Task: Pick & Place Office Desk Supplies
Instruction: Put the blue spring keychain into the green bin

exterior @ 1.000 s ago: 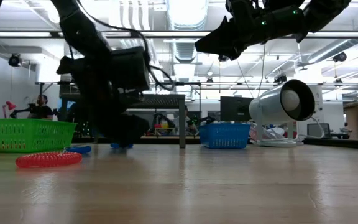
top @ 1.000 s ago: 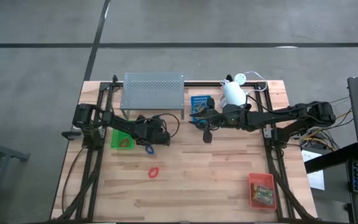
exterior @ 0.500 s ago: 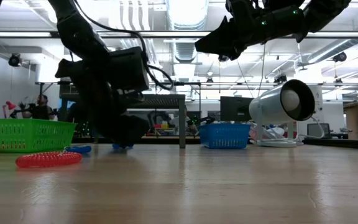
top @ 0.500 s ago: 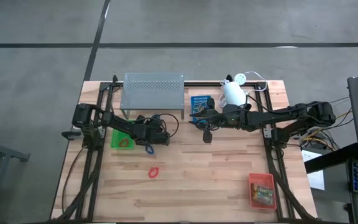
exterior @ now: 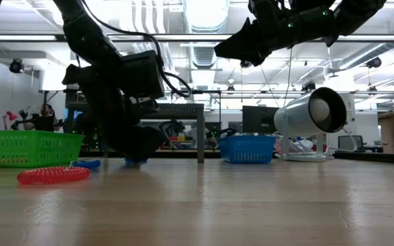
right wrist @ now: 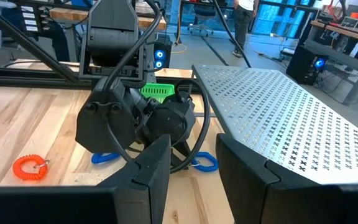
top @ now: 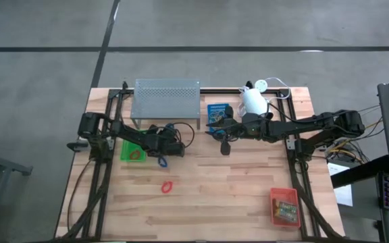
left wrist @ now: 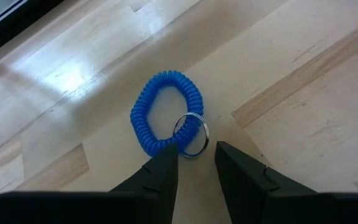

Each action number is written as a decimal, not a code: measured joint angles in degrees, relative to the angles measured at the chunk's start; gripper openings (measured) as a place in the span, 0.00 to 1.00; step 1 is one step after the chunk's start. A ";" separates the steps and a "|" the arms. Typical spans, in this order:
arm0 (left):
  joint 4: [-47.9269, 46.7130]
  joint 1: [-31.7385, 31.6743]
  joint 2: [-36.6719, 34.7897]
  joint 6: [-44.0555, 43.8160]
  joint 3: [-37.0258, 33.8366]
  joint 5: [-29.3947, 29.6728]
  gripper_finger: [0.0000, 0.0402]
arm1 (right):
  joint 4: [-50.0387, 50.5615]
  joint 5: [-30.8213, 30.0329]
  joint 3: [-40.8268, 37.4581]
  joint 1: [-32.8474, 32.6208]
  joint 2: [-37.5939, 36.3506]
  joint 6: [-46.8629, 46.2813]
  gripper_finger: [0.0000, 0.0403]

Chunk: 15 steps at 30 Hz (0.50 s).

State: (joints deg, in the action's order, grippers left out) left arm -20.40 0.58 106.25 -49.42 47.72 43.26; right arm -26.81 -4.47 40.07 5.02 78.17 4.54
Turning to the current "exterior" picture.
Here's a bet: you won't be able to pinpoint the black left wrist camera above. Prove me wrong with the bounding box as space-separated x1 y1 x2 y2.
120 50 166 100

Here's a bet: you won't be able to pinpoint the black aluminium table frame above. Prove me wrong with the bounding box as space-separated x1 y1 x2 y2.
79 149 394 165

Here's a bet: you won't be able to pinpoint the blue plastic basket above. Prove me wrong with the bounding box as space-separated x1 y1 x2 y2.
217 135 276 164

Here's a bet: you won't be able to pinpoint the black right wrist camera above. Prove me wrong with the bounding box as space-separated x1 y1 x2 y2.
248 0 287 16

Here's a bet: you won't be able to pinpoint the red spiral wrist coil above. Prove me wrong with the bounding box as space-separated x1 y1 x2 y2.
16 166 91 186

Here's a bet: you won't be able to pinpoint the black monitor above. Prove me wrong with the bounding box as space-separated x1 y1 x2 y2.
241 105 276 135

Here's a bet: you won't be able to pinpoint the pink desk lamp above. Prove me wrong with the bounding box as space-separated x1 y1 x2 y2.
2 110 18 131

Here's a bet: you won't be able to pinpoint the person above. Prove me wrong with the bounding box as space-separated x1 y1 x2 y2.
12 103 63 133

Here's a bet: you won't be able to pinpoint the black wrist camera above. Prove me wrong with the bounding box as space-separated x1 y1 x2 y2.
248 0 287 16
120 50 166 100

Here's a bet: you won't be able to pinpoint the blue spiral wrist coil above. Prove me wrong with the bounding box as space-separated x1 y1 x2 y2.
70 159 101 170
124 156 149 164

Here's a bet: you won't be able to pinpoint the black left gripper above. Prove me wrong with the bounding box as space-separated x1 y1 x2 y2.
62 64 169 163

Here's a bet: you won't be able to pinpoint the white spot lamp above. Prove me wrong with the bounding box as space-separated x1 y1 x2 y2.
274 87 347 163

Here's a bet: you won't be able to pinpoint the white lamp cable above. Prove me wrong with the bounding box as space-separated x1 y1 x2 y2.
326 126 359 154

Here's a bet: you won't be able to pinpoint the green plastic basket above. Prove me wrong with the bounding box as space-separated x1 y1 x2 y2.
0 130 86 169

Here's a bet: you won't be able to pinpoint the colourful small bins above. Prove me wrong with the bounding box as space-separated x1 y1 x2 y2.
168 135 194 143

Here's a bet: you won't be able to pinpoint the grey perforated metal shelf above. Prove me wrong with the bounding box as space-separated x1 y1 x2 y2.
65 102 207 164

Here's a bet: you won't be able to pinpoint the grey monitor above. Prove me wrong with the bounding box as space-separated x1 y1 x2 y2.
337 135 364 150

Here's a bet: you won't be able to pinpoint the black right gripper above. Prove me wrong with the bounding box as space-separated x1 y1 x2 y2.
213 6 324 68

